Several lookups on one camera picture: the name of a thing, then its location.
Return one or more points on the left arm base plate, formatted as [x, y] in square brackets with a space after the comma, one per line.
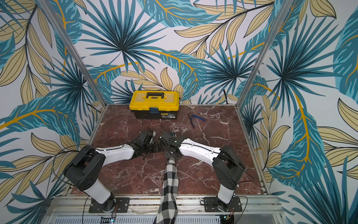
[112, 205]

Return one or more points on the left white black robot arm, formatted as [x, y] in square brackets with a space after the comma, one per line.
[85, 167]

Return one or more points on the right aluminium frame post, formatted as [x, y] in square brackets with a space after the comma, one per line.
[266, 46]

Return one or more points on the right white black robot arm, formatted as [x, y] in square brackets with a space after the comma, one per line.
[228, 167]

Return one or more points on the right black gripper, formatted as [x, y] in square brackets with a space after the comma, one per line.
[169, 151]

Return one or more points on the checkered sleeve forearm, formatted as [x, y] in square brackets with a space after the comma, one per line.
[168, 210]

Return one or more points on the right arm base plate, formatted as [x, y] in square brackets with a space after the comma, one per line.
[213, 204]

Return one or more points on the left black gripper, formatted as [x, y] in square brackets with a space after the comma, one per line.
[155, 147]

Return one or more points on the yellow black toolbox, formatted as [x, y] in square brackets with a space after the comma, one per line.
[155, 104]

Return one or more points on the left aluminium frame post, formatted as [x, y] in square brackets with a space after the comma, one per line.
[55, 21]

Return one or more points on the aluminium frame post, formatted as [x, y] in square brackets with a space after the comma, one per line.
[266, 46]
[55, 21]

